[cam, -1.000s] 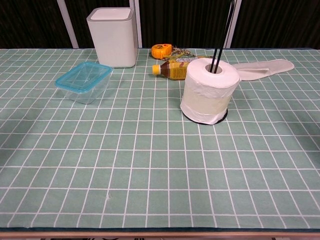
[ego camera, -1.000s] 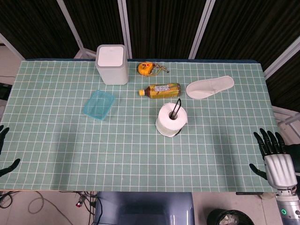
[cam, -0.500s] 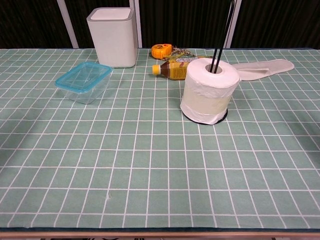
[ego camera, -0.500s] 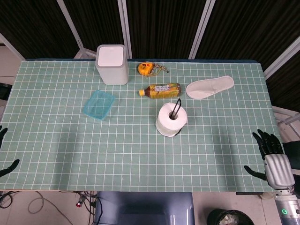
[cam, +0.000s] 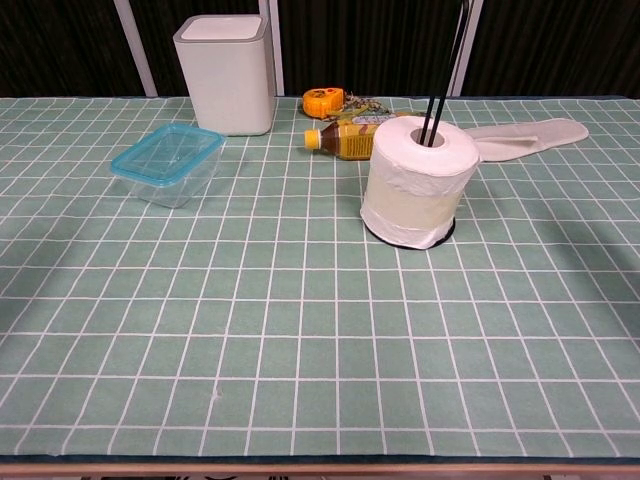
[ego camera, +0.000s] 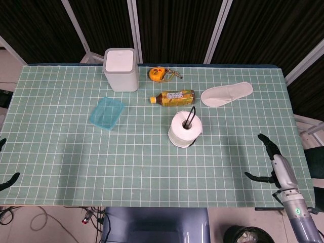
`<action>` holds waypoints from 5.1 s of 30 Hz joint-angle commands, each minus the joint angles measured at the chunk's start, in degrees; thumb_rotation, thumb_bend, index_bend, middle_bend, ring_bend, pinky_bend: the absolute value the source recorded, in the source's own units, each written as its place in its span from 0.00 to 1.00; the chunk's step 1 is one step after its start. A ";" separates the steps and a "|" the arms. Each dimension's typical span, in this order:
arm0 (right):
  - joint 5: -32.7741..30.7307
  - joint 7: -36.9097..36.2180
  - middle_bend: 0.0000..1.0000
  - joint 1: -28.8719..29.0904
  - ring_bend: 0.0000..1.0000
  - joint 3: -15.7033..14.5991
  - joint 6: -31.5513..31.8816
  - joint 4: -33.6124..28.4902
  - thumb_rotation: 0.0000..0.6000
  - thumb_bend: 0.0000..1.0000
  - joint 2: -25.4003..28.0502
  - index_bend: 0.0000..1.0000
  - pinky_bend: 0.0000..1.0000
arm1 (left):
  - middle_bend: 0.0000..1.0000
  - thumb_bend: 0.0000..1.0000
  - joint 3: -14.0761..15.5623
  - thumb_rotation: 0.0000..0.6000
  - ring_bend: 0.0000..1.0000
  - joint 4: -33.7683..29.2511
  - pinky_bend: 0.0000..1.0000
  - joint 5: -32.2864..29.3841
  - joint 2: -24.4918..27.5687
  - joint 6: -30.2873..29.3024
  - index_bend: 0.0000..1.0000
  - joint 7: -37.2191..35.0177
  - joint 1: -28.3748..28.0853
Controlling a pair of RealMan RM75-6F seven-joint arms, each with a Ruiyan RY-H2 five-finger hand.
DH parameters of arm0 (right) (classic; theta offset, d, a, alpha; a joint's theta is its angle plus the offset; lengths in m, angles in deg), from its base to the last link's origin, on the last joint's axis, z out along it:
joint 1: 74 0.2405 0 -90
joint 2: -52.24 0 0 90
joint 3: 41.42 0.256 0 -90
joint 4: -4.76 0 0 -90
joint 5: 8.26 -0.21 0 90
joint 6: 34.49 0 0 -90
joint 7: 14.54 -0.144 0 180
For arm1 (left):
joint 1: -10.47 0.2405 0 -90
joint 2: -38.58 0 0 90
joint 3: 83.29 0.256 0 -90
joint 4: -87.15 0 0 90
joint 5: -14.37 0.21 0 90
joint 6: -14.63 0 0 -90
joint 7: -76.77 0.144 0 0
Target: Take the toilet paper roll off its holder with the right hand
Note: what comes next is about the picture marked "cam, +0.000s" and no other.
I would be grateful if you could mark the white toilet paper roll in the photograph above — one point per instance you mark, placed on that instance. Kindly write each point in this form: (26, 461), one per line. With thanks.
(415, 200)

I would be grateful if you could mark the green checked tablecloth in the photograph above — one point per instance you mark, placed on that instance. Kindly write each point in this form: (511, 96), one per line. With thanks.
(280, 320)

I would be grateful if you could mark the tea bottle with yellow cap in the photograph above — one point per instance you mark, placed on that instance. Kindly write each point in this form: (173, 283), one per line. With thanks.
(350, 142)

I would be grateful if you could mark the orange tape measure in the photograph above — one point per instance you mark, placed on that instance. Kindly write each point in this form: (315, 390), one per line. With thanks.
(322, 102)

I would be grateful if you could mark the patterned snack packet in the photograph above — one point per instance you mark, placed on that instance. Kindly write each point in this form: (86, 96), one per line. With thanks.
(367, 106)

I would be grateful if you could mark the clear container with blue lid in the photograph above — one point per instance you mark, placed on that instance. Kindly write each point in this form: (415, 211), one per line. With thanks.
(167, 160)

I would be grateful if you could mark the white square trash bin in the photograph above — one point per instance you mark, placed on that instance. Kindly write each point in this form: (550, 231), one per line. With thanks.
(225, 80)

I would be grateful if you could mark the white slipper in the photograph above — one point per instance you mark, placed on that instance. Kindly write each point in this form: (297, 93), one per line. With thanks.
(540, 137)

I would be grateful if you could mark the black curtain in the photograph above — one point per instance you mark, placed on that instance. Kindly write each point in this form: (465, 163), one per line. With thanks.
(50, 40)

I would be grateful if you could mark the white frame post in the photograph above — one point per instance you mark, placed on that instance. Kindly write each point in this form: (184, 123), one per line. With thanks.
(280, 50)
(137, 50)
(467, 45)

